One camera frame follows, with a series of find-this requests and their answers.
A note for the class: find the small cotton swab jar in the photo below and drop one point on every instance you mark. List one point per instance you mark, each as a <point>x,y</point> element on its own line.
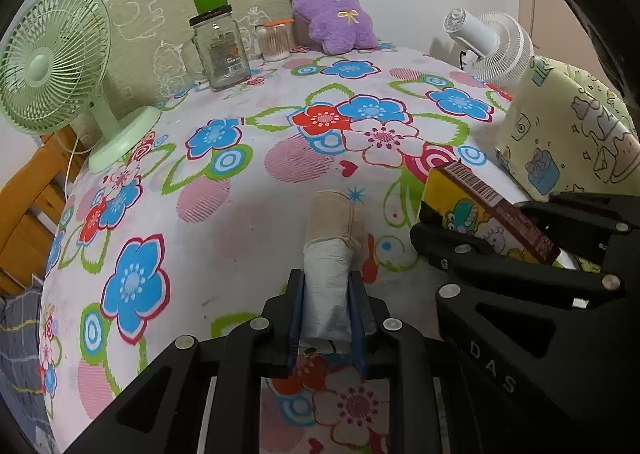
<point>275,39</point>

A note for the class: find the yellow patterned storage box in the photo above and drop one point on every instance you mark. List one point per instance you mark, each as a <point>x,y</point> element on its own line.
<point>566,131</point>

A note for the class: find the purple plush bunny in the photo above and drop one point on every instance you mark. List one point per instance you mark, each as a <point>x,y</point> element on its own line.
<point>337,26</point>

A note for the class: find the white standing fan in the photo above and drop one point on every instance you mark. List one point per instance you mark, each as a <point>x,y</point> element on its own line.
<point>497,49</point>

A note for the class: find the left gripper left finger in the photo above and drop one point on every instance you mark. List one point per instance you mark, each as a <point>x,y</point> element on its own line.
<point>203,395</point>

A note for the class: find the green desk fan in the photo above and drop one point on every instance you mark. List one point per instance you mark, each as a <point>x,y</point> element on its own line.
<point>52,69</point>

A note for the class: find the floral tablecloth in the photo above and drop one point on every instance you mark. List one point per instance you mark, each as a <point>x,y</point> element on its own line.
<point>193,230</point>

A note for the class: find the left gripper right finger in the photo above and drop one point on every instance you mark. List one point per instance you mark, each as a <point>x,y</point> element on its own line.
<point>384,347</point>

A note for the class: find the grey plaid cushion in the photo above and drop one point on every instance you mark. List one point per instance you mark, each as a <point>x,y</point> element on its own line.
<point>21,387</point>

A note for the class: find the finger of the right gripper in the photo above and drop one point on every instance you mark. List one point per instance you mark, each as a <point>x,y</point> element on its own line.
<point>473,262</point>
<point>588,225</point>

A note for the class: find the yellow cartoon tissue pack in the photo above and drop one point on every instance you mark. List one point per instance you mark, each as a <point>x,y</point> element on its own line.
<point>466,204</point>

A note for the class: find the glass jar green lid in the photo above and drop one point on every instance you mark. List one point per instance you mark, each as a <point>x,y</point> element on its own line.
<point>219,45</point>

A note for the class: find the green patterned board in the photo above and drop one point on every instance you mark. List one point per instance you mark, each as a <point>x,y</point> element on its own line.
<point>147,35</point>

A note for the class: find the orange wooden chair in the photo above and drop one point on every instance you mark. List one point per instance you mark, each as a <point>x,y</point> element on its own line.
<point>33,190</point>

